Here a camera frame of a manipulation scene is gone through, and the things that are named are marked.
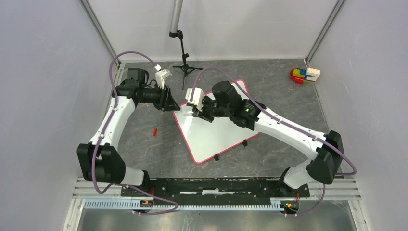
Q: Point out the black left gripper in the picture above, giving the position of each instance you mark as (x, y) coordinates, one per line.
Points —
(166, 102)

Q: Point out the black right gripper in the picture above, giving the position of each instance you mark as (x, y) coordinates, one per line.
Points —
(202, 114)

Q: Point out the white marker pen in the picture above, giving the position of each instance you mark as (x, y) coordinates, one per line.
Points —
(189, 113)

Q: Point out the pink-framed whiteboard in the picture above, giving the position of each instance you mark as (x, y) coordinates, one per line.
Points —
(205, 139)

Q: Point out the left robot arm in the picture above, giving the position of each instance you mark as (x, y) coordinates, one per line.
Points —
(99, 158)

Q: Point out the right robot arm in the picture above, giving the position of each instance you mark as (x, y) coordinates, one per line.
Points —
(323, 151)

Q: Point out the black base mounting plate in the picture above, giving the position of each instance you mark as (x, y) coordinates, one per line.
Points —
(221, 191)

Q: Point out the grey metal pole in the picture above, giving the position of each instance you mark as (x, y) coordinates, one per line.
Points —
(173, 31)

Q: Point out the colourful toy block stack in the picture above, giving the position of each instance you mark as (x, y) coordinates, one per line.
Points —
(300, 76)

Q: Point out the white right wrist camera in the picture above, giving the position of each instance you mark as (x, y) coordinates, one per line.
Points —
(194, 98)

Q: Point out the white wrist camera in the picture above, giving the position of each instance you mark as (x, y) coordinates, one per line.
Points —
(194, 98)
(161, 75)

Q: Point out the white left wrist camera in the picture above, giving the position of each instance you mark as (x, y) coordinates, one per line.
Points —
(161, 75)

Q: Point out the black camera tripod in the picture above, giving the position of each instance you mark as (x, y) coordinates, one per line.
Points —
(184, 67)

